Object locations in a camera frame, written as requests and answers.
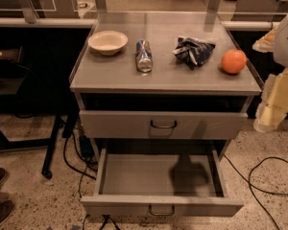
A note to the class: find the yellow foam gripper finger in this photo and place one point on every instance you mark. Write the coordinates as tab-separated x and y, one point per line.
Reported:
273	108

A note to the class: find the grey drawer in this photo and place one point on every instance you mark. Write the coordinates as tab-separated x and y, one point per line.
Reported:
162	125
160	185

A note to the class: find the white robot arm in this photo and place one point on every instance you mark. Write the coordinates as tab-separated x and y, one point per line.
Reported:
275	42

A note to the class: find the grey drawer cabinet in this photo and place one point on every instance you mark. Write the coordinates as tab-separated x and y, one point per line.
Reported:
115	84

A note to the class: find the grey top drawer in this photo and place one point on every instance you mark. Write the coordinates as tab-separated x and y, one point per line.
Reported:
162	125

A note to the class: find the orange fruit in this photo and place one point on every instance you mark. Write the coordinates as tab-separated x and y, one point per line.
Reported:
233	61

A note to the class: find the crumpled blue chip bag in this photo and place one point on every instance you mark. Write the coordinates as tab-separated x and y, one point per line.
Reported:
193	52

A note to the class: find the blue silver drink can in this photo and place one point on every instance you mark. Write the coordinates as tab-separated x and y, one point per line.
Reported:
143	56

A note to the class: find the white paper bowl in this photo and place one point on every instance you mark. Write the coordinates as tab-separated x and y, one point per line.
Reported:
108	43

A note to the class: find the black power adapter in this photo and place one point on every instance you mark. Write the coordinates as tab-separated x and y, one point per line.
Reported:
85	147

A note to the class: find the black side table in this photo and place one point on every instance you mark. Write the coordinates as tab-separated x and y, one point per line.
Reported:
32	86

